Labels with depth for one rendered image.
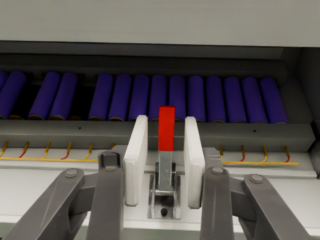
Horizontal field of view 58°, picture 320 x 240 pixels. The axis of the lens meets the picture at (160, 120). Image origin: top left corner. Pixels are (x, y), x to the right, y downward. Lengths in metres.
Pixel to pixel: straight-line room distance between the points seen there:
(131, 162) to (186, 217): 0.12
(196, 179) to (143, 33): 0.08
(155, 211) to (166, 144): 0.06
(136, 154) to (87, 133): 0.12
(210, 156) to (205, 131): 0.10
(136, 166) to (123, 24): 0.08
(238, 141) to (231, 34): 0.13
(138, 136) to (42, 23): 0.08
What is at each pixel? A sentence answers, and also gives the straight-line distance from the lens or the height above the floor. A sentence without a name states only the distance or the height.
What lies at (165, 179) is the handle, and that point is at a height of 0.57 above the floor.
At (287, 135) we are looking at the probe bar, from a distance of 0.29.
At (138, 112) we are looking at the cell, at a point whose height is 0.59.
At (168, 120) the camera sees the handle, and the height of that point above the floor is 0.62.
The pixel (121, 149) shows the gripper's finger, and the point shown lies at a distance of 0.18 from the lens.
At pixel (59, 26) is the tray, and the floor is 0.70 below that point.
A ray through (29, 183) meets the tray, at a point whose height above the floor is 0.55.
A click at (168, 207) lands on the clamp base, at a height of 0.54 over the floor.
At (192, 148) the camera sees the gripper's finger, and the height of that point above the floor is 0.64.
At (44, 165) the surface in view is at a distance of 0.29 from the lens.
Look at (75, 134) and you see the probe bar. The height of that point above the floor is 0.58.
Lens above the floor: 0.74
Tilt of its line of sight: 34 degrees down
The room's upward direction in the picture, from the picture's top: 1 degrees clockwise
